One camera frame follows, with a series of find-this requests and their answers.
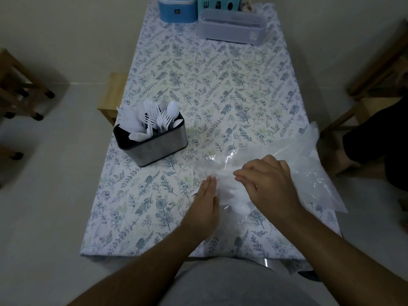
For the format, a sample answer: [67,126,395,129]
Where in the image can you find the black cloth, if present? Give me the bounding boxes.
[343,97,408,192]

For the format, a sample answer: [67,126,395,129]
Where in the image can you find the wooden chair with black feet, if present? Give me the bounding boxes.
[0,48,55,121]

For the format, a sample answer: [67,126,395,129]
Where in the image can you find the teal container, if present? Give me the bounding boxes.
[197,0,243,13]

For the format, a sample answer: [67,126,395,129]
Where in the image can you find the bunch of white plastic cutlery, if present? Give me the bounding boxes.
[116,99,184,142]

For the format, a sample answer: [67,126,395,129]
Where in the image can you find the metal cutlery holder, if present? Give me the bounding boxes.
[113,112,188,167]

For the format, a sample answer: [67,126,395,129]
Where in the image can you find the person's right forearm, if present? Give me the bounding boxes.
[270,208,408,306]

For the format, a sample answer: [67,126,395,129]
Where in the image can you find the blue round container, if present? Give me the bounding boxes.
[158,0,199,23]

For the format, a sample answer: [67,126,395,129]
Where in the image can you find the person's grey shirt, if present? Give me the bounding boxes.
[159,258,320,306]

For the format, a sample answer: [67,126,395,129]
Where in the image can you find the person's left hand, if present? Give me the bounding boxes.
[182,175,221,235]

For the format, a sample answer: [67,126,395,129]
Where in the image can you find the light wooden stool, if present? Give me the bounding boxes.
[97,72,129,126]

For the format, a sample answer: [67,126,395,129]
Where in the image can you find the person's right hand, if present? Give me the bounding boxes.
[233,155,307,222]

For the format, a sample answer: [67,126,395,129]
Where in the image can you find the person's left forearm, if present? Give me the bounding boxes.
[67,225,220,306]

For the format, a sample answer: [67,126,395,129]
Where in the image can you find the grey lidded box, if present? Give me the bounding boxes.
[197,9,269,46]

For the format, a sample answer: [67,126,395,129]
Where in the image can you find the clear plastic bag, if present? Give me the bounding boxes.
[191,122,349,221]

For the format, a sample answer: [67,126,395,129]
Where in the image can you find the floral tablecloth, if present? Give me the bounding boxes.
[79,0,343,274]

